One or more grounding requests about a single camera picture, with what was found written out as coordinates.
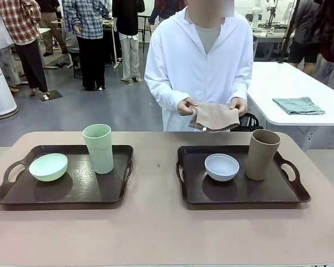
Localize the person's left hand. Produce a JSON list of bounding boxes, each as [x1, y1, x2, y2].
[[228, 97, 248, 117]]

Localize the person's right hand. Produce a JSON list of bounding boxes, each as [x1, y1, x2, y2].
[[177, 97, 200, 116]]

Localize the beige cloth mat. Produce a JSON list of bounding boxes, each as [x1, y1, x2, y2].
[[188, 102, 241, 133]]

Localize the teal cloth mat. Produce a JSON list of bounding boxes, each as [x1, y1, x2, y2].
[[272, 97, 326, 116]]

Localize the brown tall cup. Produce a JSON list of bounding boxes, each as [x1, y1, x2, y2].
[[245, 129, 282, 181]]

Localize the pale blue bowl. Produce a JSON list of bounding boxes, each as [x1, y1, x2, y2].
[[204, 154, 240, 182]]

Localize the light green tall cup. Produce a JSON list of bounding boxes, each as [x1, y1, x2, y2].
[[82, 123, 114, 175]]

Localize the light green bowl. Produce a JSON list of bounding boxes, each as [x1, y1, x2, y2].
[[28, 153, 68, 183]]

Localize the person's right forearm white sleeve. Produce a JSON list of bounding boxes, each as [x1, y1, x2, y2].
[[149, 80, 190, 111]]

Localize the person's left forearm white sleeve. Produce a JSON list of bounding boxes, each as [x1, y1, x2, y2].
[[231, 77, 253, 102]]

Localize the dark brown plastic tray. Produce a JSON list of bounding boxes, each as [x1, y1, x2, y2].
[[175, 145, 312, 210], [0, 144, 135, 206]]

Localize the person in white hooded jacket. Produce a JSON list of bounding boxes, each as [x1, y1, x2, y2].
[[144, 0, 254, 132]]

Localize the white side table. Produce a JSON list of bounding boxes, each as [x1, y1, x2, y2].
[[246, 61, 334, 152]]

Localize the black stand pole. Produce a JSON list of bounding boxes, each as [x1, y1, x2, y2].
[[278, 0, 300, 64]]

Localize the grey background desk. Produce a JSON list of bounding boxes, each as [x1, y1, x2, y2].
[[252, 27, 296, 59]]

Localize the person in grey t-shirt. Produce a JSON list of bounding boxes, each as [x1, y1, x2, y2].
[[282, 0, 328, 76]]

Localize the person in black top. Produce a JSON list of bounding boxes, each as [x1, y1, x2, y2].
[[112, 0, 145, 83]]

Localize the person in blue plaid shirt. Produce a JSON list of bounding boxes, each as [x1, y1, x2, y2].
[[61, 0, 112, 91]]

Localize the black floor plate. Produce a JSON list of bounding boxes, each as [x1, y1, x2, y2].
[[37, 90, 62, 101]]

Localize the person in brown trousers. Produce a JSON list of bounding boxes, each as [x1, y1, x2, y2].
[[43, 0, 68, 56]]

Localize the white cylindrical air purifier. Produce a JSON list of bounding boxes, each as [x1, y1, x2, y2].
[[0, 43, 19, 120]]

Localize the person in red plaid shirt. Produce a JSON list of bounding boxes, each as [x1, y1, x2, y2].
[[0, 0, 50, 97]]

